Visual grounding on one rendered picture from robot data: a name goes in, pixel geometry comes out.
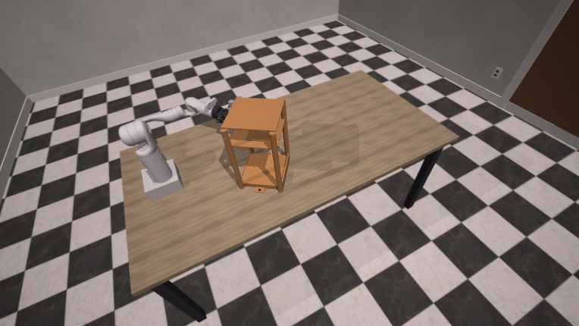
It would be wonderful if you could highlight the wooden shelving unit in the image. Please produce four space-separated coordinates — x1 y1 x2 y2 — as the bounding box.
221 96 290 193

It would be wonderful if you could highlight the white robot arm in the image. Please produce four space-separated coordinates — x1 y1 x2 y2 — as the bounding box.
118 97 217 183

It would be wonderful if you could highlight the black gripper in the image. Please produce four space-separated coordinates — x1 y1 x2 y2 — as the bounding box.
211 105 229 123

